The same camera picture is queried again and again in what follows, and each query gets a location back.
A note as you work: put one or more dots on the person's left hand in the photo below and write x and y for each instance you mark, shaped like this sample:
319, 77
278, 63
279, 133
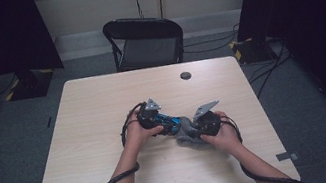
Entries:
136, 136

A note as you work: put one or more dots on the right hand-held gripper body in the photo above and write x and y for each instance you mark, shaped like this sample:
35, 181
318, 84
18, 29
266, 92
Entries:
207, 124

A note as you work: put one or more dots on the blue toy car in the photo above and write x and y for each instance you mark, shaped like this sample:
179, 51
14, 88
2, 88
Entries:
168, 121

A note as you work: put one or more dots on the black folding chair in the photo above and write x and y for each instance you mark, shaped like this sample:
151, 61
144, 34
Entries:
146, 45

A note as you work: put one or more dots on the grey tape strip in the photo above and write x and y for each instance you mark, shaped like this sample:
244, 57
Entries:
286, 156

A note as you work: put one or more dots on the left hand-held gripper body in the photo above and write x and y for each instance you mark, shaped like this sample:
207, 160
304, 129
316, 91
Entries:
147, 118

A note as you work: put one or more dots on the black stand base striped tape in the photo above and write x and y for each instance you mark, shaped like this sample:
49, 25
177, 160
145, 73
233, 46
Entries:
33, 85
253, 50

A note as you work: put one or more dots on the grey cloth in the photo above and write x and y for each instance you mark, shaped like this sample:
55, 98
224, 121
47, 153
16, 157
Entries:
187, 134

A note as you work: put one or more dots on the person's right hand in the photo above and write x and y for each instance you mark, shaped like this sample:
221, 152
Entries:
228, 137

